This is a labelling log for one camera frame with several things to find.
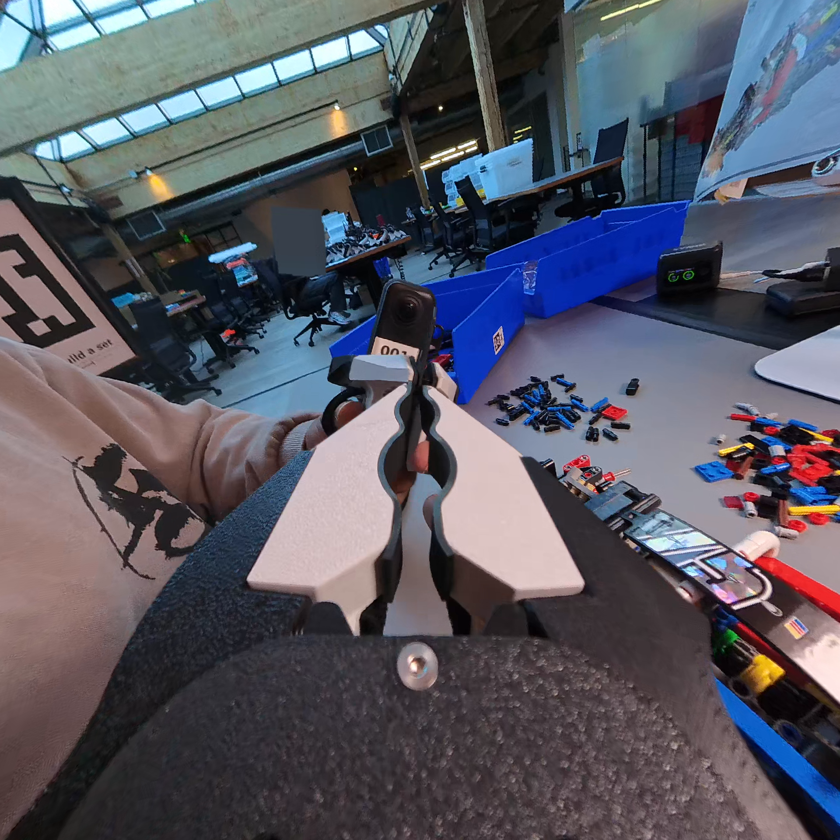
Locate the lego instruction booklet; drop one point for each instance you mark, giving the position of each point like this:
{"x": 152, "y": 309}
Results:
{"x": 774, "y": 98}

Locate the white storage box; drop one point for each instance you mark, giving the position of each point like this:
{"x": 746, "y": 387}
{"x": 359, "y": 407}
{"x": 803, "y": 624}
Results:
{"x": 506, "y": 169}

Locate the pile of mixed lego pieces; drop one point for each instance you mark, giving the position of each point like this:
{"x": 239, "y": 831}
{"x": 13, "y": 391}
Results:
{"x": 787, "y": 466}

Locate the framed marker sign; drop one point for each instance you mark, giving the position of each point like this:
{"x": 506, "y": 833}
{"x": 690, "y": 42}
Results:
{"x": 46, "y": 289}

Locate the clear bag of lego parts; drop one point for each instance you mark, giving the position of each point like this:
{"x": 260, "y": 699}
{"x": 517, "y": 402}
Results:
{"x": 530, "y": 277}

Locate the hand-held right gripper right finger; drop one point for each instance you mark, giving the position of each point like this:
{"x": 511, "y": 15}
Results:
{"x": 505, "y": 518}

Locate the small black charger block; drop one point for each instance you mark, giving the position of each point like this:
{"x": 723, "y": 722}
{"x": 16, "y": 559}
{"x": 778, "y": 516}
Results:
{"x": 804, "y": 300}

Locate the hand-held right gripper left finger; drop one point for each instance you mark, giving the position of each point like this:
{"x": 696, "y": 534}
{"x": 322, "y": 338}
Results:
{"x": 328, "y": 512}

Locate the black desk mat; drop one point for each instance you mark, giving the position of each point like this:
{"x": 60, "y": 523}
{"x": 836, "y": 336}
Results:
{"x": 689, "y": 318}

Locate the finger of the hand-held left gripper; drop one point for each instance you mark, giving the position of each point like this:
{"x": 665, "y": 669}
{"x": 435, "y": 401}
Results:
{"x": 380, "y": 371}
{"x": 445, "y": 384}

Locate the red square lego plate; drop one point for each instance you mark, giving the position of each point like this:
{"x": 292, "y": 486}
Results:
{"x": 614, "y": 412}

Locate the pile of black blue pins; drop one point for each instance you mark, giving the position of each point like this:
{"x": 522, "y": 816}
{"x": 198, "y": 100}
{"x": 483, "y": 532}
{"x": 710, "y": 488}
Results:
{"x": 544, "y": 410}

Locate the lego car model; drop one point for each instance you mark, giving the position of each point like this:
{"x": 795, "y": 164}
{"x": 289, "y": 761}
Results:
{"x": 689, "y": 538}

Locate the dark office table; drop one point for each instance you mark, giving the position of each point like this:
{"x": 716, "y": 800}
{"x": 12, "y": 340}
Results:
{"x": 367, "y": 253}

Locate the blue storage bin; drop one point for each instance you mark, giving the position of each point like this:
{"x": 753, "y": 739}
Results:
{"x": 604, "y": 256}
{"x": 485, "y": 328}

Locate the wooden office table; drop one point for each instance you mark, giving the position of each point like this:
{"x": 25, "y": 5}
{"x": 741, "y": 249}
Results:
{"x": 564, "y": 178}

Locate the person's left hand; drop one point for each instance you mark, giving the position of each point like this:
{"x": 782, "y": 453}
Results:
{"x": 344, "y": 420}

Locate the person's left forearm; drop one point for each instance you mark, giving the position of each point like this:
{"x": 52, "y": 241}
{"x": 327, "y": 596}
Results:
{"x": 249, "y": 446}

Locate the black device green display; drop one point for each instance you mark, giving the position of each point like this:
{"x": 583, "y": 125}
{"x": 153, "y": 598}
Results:
{"x": 689, "y": 269}

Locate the black office chair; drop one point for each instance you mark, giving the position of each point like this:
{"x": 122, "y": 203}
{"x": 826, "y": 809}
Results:
{"x": 482, "y": 216}
{"x": 607, "y": 164}

